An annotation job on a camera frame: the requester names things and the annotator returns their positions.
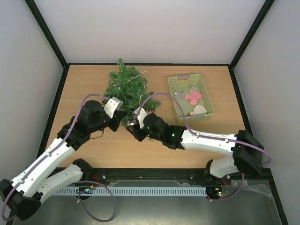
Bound pink bow ornament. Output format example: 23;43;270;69
185;91;202;105

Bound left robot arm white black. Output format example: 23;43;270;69
0;97;127;220

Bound black corner frame post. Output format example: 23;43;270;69
230;0;275;69
25;0;67;68

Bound clear led string lights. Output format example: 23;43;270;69
110;69;148;111

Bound light blue slotted cable duct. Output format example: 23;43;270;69
56;186;207;197

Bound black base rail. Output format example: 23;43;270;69
46;167;274;188

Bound black corner frame post right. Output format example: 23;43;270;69
230;0;275;69

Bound black corner frame post left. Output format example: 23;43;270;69
25;0;67;68

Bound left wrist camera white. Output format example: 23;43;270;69
104;97;123;119

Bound light green plastic basket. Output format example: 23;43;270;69
168;74;215;123

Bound silver star ornament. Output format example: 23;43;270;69
173;90;186;100

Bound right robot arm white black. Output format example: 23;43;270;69
126;113;263;184

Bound small green christmas tree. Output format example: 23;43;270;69
102;58;162;127

